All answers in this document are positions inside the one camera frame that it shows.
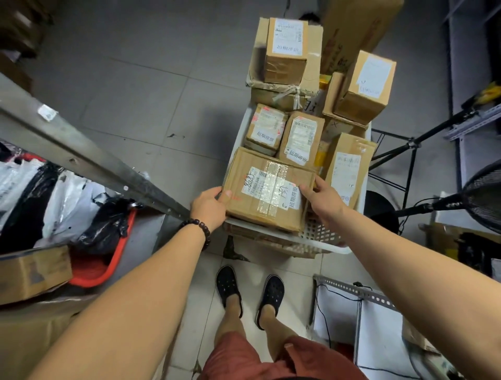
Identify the person's right hand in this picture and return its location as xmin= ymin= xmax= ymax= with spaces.
xmin=299 ymin=175 xmax=349 ymax=228

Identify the person's left hand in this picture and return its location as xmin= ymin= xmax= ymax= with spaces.
xmin=189 ymin=186 xmax=232 ymax=232

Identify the wide box with clear tape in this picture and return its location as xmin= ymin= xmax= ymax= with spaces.
xmin=222 ymin=147 xmax=317 ymax=234

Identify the white plastic basket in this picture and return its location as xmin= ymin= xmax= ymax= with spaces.
xmin=223 ymin=105 xmax=373 ymax=255

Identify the corrugated parcel yellow tape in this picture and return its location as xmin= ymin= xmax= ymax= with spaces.
xmin=314 ymin=140 xmax=331 ymax=175

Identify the narrow box with long label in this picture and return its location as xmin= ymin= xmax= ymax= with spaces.
xmin=325 ymin=133 xmax=377 ymax=210

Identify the small glossy-label cardboard box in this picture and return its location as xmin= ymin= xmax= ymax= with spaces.
xmin=278 ymin=111 xmax=326 ymax=172

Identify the small box with label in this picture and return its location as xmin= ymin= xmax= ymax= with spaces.
xmin=335 ymin=50 xmax=397 ymax=126

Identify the squarish white-label cardboard box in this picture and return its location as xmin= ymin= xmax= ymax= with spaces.
xmin=321 ymin=72 xmax=371 ymax=144

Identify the person's right forearm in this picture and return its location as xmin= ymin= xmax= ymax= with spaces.
xmin=332 ymin=207 xmax=501 ymax=380

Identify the person's left forearm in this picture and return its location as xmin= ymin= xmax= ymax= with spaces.
xmin=27 ymin=227 xmax=208 ymax=380

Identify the person's black shoe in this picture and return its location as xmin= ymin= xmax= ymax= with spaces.
xmin=216 ymin=265 xmax=243 ymax=318
xmin=255 ymin=275 xmax=285 ymax=331

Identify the person's red trouser leg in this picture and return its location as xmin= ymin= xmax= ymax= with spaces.
xmin=283 ymin=336 xmax=368 ymax=380
xmin=197 ymin=331 xmax=298 ymax=380

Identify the large brown cardboard carton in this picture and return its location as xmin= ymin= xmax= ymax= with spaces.
xmin=0 ymin=295 xmax=99 ymax=380

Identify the black standing fan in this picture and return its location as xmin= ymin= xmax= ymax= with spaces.
xmin=364 ymin=160 xmax=501 ymax=235

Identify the white paper sign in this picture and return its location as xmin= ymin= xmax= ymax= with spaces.
xmin=305 ymin=90 xmax=326 ymax=116

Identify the black tripod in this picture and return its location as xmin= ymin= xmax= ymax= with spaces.
xmin=367 ymin=82 xmax=501 ymax=212

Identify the olive brown box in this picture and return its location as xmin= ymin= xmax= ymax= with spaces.
xmin=426 ymin=223 xmax=462 ymax=259

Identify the white flat board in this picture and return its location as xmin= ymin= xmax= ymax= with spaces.
xmin=311 ymin=274 xmax=431 ymax=380

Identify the black machine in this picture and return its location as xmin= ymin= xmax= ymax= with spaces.
xmin=456 ymin=231 xmax=501 ymax=282

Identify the tall printed floor carton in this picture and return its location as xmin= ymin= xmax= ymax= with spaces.
xmin=320 ymin=0 xmax=406 ymax=75

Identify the brown carton with dark print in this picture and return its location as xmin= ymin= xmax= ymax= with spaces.
xmin=0 ymin=245 xmax=74 ymax=306

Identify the white storage rack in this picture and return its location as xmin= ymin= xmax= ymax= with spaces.
xmin=444 ymin=0 xmax=501 ymax=196

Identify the dark cluttered goods pile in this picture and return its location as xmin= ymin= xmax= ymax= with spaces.
xmin=0 ymin=0 xmax=52 ymax=91

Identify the dark bead bracelet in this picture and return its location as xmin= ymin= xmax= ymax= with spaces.
xmin=180 ymin=218 xmax=212 ymax=251

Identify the grey metal rack frame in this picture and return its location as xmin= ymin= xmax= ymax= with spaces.
xmin=0 ymin=72 xmax=192 ymax=251

